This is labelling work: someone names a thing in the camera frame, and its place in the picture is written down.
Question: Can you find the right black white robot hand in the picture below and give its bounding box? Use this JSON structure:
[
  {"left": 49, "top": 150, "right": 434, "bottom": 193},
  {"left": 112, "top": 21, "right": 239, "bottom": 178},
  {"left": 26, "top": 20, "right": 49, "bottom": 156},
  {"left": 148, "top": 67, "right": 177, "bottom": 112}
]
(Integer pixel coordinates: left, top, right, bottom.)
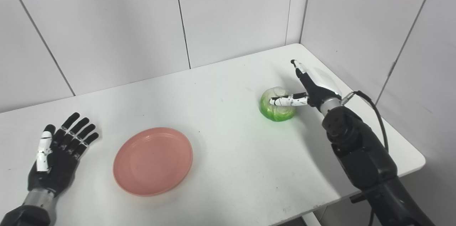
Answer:
[{"left": 269, "top": 59, "right": 343, "bottom": 111}]

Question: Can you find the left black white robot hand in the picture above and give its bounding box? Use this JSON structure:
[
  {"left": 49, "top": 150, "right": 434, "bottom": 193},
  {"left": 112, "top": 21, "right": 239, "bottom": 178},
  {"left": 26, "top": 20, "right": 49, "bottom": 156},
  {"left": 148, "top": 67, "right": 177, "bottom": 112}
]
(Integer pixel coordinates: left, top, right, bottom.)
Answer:
[{"left": 28, "top": 112, "right": 99, "bottom": 196}]

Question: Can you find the green white toy cabbage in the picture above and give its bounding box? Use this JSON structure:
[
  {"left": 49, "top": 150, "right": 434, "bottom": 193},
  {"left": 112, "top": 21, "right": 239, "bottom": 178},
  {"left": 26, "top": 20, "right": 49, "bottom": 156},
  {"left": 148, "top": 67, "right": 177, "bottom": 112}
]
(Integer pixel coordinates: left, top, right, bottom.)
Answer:
[{"left": 259, "top": 86, "right": 297, "bottom": 122}]

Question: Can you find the pink round plate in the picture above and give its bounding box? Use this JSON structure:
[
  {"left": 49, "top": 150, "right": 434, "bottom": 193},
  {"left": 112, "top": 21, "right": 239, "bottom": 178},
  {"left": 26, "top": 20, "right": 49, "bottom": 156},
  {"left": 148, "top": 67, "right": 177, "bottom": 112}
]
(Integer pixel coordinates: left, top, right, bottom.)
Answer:
[{"left": 113, "top": 127, "right": 194, "bottom": 197}]

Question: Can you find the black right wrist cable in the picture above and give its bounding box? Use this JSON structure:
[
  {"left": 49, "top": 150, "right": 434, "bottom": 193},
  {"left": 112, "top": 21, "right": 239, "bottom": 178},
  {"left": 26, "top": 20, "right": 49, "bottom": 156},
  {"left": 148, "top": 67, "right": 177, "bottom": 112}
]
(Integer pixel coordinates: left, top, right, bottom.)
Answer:
[{"left": 340, "top": 90, "right": 389, "bottom": 152}]

